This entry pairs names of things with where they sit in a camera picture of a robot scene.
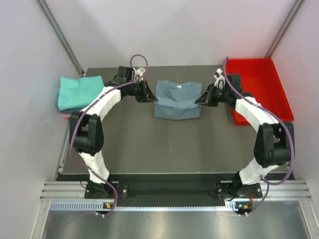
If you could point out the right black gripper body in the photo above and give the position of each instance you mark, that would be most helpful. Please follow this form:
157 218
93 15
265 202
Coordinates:
217 95

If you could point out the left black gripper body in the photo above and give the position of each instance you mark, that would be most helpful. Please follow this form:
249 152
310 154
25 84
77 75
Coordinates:
137 89

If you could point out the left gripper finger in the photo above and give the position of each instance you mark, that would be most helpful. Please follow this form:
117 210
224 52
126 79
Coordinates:
147 99
147 91

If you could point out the grey-blue t shirt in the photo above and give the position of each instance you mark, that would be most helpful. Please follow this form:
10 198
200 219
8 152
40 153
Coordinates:
176 101

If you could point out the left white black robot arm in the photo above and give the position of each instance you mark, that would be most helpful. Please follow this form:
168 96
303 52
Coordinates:
86 131

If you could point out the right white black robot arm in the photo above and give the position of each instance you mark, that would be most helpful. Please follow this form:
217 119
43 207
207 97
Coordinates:
274 144

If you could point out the red plastic bin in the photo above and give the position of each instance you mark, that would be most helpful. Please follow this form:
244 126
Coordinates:
260 78

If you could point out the teal folded t shirt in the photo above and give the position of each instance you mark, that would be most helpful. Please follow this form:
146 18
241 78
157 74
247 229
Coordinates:
78 93

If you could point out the pink folded t shirt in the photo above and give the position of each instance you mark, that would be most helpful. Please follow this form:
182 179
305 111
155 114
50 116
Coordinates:
66 116

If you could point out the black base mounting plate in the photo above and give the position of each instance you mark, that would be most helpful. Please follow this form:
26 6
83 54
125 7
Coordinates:
214 190

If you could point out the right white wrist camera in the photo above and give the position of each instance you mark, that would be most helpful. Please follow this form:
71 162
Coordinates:
219 79

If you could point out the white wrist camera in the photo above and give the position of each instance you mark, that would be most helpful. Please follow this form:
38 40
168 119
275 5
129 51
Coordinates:
219 79
139 74

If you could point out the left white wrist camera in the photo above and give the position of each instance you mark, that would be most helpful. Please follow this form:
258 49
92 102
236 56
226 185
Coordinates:
139 74

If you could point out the aluminium frame rail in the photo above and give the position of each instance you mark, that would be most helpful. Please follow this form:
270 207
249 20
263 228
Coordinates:
290 191

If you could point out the grey slotted cable duct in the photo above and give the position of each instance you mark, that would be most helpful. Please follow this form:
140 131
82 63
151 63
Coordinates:
105 207

